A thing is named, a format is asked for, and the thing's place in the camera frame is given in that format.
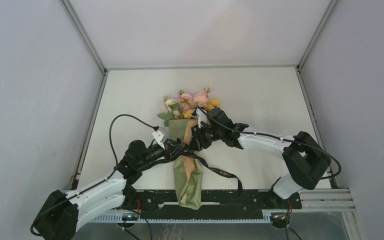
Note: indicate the pink fake flower stem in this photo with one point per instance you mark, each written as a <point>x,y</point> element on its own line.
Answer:
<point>201,99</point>
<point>185,101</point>

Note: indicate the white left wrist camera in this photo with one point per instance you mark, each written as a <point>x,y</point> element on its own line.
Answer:
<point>160,136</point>

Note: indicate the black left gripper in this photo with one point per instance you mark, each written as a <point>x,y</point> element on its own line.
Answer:
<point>171,147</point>

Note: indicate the orange green wrapping paper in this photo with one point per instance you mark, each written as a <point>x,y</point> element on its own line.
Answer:
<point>187,171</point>

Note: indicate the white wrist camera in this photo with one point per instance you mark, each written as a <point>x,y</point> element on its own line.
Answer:
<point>201,116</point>
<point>160,136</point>

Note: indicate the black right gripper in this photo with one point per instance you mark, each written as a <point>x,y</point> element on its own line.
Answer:
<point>197,141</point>

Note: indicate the white fake flower stem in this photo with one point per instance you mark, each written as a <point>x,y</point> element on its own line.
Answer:
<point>173,111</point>

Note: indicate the yellow fake flower stem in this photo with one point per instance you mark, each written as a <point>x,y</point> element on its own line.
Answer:
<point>212,103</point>

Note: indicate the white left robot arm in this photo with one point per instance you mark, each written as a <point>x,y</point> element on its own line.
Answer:
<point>64,213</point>

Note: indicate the black mounting base rail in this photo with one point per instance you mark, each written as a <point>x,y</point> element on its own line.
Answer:
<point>215,205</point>

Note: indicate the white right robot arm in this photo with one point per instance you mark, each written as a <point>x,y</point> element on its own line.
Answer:
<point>304,158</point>

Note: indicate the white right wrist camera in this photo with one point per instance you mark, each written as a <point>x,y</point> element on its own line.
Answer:
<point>201,116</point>

